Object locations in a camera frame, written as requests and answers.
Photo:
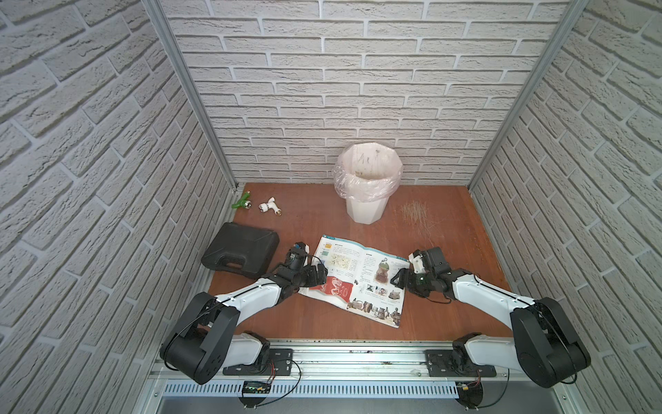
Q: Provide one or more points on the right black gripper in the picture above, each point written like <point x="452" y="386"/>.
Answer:
<point x="405" y="281"/>

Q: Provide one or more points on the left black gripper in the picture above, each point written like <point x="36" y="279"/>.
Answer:
<point x="315" y="274"/>

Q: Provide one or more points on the yellow art textbook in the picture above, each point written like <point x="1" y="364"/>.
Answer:
<point x="359" y="280"/>

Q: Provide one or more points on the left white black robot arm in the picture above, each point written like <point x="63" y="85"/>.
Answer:
<point x="203" y="340"/>

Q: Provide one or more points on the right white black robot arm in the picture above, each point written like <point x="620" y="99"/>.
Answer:
<point x="544" y="344"/>

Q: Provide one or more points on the black plastic tool case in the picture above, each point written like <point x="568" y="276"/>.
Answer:
<point x="241" y="249"/>

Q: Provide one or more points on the white pipe fitting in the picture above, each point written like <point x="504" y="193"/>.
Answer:
<point x="270" y="205"/>

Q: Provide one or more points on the green pipe fitting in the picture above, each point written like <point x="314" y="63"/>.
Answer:
<point x="243" y="202"/>

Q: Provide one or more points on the white trash bin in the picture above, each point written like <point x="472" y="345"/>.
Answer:
<point x="367" y="207"/>

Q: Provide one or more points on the clear pink bin liner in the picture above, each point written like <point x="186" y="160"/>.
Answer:
<point x="364" y="181"/>

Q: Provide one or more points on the left controller board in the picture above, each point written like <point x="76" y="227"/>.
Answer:
<point x="250" y="388"/>

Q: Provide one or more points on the controller board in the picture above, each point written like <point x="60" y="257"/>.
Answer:
<point x="250" y="388"/>
<point x="470" y="395"/>

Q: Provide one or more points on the right controller board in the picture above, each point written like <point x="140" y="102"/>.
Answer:
<point x="470" y="395"/>

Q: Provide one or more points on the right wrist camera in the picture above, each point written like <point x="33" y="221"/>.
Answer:
<point x="416" y="259"/>

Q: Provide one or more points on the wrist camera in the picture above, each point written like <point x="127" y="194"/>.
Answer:
<point x="416" y="259"/>
<point x="300" y="251"/>

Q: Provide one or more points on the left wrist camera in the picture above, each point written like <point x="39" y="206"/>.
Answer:
<point x="300" y="251"/>

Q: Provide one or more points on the aluminium frame rail front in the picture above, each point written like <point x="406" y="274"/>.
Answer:
<point x="345" y="361"/>

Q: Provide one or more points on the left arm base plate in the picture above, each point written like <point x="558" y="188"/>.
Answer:
<point x="276" y="362"/>

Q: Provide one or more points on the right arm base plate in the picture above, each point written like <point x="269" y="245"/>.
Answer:
<point x="445" y="363"/>

